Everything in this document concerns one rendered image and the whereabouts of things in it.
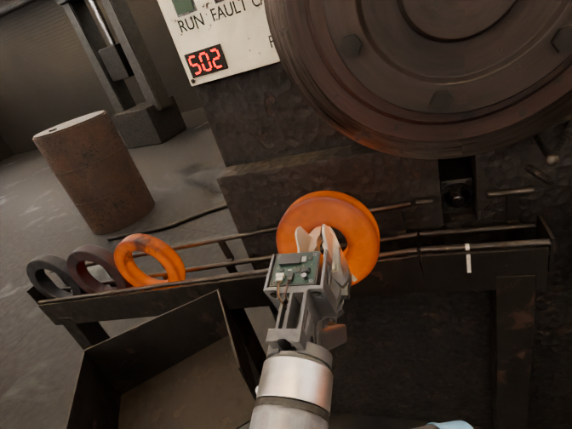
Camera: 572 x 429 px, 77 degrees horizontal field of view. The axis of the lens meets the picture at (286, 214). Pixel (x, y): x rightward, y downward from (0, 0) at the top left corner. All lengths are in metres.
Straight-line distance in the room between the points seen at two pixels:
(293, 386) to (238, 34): 0.58
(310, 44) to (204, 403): 0.60
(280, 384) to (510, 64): 0.41
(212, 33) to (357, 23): 0.36
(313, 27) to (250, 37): 0.23
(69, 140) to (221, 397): 2.64
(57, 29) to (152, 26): 2.19
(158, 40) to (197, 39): 7.20
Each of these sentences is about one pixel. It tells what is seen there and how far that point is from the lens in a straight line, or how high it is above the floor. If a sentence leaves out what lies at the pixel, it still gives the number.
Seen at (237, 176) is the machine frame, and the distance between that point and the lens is 0.78.
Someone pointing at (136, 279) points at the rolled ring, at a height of 0.66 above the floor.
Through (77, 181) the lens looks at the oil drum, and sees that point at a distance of 3.22.
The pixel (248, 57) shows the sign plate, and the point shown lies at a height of 1.08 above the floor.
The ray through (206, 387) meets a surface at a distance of 0.74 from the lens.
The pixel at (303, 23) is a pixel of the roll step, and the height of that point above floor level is 1.11.
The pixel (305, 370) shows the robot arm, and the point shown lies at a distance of 0.38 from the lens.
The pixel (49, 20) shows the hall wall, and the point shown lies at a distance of 9.43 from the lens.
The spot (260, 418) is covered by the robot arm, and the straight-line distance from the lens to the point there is 0.38.
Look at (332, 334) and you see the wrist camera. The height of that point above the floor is 0.78.
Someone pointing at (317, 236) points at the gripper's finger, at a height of 0.85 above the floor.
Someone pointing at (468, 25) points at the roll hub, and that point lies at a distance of 0.46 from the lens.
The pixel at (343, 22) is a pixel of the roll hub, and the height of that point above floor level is 1.10.
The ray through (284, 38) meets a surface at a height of 1.10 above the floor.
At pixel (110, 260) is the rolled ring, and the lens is 1.04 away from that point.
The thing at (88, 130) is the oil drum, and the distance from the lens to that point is 3.13.
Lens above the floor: 1.13
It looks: 28 degrees down
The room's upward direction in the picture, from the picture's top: 18 degrees counter-clockwise
